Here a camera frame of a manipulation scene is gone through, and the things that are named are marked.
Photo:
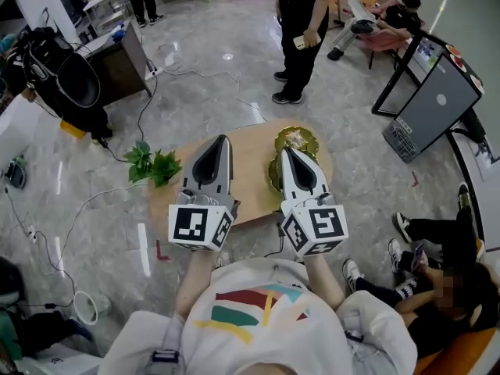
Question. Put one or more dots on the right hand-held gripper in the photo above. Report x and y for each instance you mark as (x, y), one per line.
(326, 225)

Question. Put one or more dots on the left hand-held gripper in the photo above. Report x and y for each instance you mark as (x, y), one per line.
(189, 225)

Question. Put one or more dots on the beige small item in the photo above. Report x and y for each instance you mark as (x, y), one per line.
(295, 138)

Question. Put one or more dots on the gold scalloped container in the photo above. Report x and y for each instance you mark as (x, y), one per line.
(281, 141)

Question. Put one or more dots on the person's left forearm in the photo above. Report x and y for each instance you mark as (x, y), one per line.
(193, 283)

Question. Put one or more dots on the person's right forearm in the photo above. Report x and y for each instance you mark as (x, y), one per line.
(324, 279)

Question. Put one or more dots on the wooden table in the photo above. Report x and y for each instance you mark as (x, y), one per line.
(252, 170)

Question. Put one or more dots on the green leafy plant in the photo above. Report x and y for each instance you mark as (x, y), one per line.
(156, 166)

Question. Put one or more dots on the white power strip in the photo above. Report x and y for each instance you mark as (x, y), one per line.
(153, 73)

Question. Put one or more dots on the dark wooden cabinet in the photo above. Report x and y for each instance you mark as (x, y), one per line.
(117, 68)

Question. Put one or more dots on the yellow box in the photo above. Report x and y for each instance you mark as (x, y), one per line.
(72, 128)

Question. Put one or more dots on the black display stand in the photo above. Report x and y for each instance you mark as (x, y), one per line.
(437, 104)

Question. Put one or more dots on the pink chair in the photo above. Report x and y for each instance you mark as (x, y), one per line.
(384, 41)

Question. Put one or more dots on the person's white printed shirt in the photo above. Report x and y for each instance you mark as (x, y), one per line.
(273, 346)

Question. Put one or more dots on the white round bin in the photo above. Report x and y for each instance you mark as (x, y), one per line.
(86, 307)

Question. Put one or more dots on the white metal table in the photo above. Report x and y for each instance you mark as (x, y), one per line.
(103, 2)

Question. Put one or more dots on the orange seat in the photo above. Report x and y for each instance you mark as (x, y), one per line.
(461, 356)

